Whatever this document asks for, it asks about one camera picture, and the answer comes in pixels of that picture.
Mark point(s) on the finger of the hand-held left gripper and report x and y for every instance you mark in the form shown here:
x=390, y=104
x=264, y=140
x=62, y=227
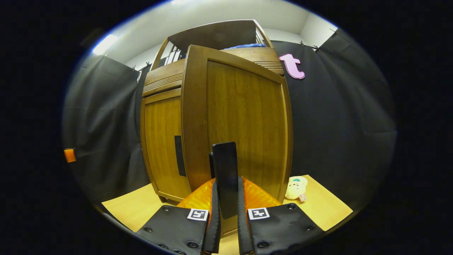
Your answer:
x=69, y=156

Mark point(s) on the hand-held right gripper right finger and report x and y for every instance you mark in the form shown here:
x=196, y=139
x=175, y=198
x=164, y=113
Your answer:
x=243, y=233

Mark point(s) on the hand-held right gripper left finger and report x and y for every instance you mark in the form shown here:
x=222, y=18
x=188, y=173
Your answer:
x=214, y=230

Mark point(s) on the wooden shoe cabinet door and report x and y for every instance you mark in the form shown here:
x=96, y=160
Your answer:
x=159, y=141
x=244, y=117

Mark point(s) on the wooden double-door shoe cabinet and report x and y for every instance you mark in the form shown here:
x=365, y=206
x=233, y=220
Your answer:
x=212, y=35

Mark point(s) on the cream plush toy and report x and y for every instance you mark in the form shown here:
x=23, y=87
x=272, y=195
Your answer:
x=295, y=187

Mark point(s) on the ceiling light panel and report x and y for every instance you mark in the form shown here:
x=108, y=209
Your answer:
x=105, y=44

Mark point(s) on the black backdrop cloth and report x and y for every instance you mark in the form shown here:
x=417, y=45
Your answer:
x=336, y=124

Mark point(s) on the blue towel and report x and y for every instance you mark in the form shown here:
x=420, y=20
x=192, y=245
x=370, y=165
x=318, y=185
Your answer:
x=244, y=46

